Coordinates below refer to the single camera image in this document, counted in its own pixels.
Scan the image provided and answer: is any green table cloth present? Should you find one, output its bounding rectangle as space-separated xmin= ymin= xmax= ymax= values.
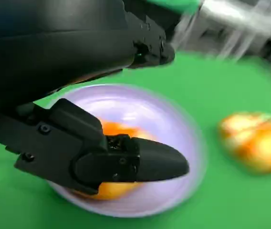
xmin=0 ymin=0 xmax=271 ymax=229

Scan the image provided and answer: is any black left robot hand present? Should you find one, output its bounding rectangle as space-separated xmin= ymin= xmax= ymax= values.
xmin=0 ymin=0 xmax=190 ymax=195

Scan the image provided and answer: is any orange and white bread roll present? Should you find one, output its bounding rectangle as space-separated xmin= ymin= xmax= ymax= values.
xmin=71 ymin=121 xmax=157 ymax=201
xmin=218 ymin=111 xmax=271 ymax=176

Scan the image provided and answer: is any grey workshop equipment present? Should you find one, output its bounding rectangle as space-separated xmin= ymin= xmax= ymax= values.
xmin=171 ymin=0 xmax=271 ymax=81

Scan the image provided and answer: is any lilac plate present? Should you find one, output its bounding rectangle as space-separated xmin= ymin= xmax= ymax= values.
xmin=47 ymin=83 xmax=209 ymax=218

